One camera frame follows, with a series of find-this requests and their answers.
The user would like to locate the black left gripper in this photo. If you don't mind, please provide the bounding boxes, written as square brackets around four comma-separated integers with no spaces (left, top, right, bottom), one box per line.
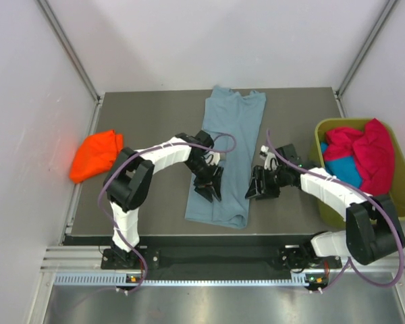
[184,157,223,202]

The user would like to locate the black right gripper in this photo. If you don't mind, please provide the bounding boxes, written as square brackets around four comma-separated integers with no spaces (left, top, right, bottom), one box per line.
[245,165,288,200]

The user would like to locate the light blue t shirt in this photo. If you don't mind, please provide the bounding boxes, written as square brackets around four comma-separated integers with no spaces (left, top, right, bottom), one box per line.
[185,86,267,229]

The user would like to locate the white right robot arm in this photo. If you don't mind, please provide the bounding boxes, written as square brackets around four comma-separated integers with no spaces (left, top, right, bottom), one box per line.
[245,144,405,267]

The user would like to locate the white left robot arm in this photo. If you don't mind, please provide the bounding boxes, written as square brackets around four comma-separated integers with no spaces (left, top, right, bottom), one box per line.
[101,130,225,268]

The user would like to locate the bright blue t shirt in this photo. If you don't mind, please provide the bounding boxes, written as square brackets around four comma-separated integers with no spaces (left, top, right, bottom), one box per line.
[323,156,362,188]

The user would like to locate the folded orange t shirt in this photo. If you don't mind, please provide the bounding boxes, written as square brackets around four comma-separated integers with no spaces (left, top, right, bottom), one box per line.
[69,130,124,184]

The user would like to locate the red t shirt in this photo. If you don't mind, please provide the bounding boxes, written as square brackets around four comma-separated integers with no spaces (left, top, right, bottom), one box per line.
[321,119,395,195]

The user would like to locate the olive green plastic bin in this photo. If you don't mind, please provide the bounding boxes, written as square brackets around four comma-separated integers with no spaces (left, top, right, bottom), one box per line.
[308,118,405,221]

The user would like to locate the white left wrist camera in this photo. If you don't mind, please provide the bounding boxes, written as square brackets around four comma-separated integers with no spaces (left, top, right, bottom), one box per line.
[205,152,221,166]

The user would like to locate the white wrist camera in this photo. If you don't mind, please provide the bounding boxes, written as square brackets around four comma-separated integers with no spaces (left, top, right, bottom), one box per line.
[259,145,277,171]
[205,152,221,166]

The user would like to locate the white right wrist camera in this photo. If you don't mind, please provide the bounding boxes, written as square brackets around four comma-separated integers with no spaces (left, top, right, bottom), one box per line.
[259,145,277,171]

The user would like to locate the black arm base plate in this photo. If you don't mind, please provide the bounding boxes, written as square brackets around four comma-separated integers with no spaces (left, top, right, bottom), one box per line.
[101,244,340,271]

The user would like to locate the aluminium frame rail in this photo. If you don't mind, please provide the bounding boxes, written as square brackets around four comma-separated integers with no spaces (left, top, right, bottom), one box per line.
[40,246,400,273]

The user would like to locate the slotted grey cable duct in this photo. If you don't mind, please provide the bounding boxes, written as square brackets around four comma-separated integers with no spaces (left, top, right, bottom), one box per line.
[54,273,327,287]

